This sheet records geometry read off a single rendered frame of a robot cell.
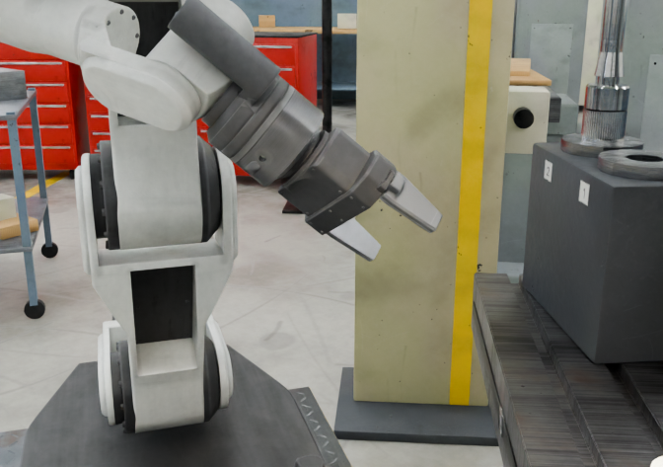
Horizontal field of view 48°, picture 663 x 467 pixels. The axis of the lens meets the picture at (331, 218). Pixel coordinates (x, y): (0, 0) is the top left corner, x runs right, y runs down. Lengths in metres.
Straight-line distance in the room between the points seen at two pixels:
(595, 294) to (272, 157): 0.35
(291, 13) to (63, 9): 8.75
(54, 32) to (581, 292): 0.58
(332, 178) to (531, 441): 0.28
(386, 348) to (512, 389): 1.62
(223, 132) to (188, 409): 0.61
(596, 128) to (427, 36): 1.26
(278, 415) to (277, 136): 0.76
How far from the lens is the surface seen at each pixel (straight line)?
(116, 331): 1.31
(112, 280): 1.01
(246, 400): 1.39
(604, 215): 0.78
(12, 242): 3.27
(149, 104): 0.67
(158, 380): 1.14
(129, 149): 0.94
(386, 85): 2.12
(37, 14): 0.75
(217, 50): 0.64
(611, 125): 0.90
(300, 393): 1.74
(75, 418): 1.40
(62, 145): 5.55
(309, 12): 9.44
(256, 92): 0.64
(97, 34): 0.70
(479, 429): 2.35
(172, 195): 0.95
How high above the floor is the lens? 1.27
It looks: 17 degrees down
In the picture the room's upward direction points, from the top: straight up
